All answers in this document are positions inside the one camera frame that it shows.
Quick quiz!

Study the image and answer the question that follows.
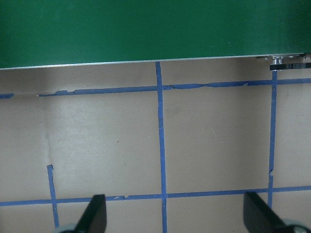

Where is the green conveyor belt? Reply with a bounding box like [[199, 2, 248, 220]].
[[0, 0, 311, 71]]

